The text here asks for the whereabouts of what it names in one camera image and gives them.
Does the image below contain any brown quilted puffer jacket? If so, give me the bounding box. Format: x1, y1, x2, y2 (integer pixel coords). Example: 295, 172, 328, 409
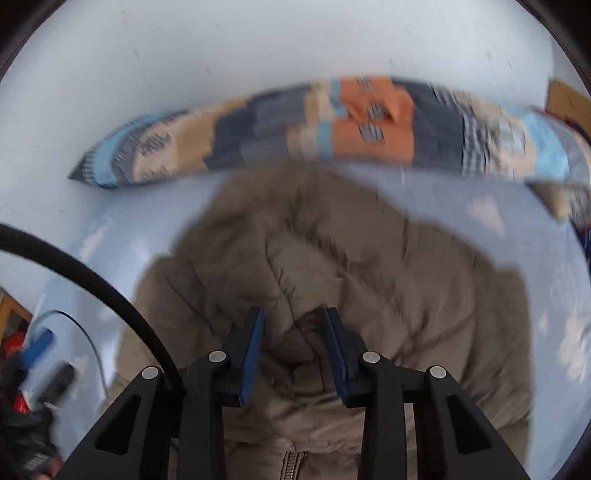
134, 166, 533, 479

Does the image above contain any light blue cloud bedsheet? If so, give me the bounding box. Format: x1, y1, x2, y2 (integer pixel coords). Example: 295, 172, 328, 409
27, 163, 591, 480

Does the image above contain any colourful patchwork rolled quilt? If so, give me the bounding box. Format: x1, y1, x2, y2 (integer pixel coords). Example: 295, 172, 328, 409
70, 76, 590, 188

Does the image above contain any beige grey pillow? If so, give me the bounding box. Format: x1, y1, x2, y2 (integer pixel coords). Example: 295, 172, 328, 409
530, 182, 591, 227

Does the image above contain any wooden headboard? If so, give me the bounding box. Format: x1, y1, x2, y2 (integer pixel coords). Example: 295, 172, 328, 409
545, 79, 591, 136

